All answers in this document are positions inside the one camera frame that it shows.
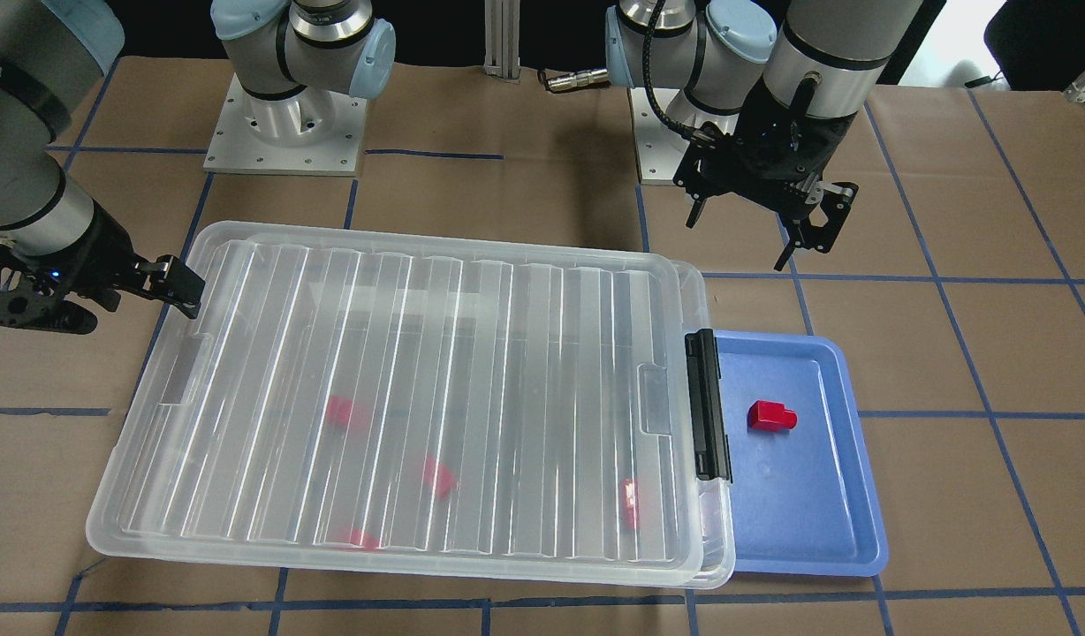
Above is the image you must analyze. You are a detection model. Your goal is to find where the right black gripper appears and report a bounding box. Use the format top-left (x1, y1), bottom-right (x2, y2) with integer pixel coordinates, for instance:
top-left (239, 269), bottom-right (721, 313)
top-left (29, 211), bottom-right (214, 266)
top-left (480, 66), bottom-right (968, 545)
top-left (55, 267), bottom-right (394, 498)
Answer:
top-left (0, 206), bottom-right (206, 335)

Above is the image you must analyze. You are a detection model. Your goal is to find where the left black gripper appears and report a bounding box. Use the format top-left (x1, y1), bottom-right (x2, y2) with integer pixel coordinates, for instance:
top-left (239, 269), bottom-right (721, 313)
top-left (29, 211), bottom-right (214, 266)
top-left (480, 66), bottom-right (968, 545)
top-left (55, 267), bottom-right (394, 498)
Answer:
top-left (673, 85), bottom-right (859, 271)

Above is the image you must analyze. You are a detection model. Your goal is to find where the red block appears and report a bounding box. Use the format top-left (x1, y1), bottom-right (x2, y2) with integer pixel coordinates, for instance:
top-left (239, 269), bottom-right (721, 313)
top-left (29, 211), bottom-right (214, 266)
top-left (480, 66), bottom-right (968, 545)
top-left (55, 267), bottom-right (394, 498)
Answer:
top-left (617, 476), bottom-right (640, 532)
top-left (746, 400), bottom-right (800, 432)
top-left (332, 527), bottom-right (383, 551)
top-left (419, 454), bottom-right (459, 503)
top-left (323, 394), bottom-right (374, 435)

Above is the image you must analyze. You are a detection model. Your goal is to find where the clear ribbed box lid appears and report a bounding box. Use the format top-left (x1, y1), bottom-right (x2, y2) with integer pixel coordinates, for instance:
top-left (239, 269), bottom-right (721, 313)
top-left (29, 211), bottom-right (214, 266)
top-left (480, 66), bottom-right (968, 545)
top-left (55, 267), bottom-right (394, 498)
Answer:
top-left (86, 221), bottom-right (703, 588)

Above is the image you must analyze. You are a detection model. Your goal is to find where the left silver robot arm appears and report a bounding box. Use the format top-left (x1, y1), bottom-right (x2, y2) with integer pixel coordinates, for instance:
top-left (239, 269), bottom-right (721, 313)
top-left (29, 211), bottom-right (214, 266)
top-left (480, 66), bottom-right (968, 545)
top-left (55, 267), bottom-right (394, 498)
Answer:
top-left (537, 1), bottom-right (922, 270)

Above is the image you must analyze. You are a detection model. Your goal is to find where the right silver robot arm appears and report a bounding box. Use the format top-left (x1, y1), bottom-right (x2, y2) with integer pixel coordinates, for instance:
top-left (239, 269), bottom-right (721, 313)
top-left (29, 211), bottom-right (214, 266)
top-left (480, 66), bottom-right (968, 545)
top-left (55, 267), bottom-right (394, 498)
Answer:
top-left (0, 1), bottom-right (206, 335)

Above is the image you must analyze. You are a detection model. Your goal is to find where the red block in box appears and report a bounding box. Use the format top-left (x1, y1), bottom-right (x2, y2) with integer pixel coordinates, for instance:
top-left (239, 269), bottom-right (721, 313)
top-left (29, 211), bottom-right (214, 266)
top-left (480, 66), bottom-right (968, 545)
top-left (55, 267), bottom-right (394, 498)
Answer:
top-left (332, 527), bottom-right (383, 551)
top-left (419, 454), bottom-right (459, 503)
top-left (617, 476), bottom-right (640, 532)
top-left (323, 394), bottom-right (374, 435)

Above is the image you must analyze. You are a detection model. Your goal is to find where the blue plastic tray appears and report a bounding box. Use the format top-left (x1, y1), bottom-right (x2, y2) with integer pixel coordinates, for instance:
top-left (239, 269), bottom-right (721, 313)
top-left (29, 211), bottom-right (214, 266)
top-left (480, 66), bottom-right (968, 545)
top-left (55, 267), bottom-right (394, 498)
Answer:
top-left (715, 330), bottom-right (889, 577)

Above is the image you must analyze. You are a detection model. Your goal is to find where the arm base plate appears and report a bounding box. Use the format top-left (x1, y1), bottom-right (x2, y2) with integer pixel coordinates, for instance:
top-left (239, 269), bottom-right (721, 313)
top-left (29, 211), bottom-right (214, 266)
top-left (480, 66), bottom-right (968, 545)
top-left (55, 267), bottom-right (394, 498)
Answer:
top-left (628, 88), bottom-right (697, 186)
top-left (203, 76), bottom-right (370, 178)

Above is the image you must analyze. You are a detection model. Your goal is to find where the black box latch handle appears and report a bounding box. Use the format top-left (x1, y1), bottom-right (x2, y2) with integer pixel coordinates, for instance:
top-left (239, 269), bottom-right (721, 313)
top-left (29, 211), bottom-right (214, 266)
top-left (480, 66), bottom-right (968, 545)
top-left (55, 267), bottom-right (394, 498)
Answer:
top-left (685, 329), bottom-right (732, 481)

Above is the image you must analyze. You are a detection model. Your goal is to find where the aluminium frame post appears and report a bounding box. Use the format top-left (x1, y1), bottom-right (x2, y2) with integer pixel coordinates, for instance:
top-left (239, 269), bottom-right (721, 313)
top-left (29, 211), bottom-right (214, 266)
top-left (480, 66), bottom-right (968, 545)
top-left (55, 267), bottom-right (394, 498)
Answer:
top-left (482, 0), bottom-right (521, 82)

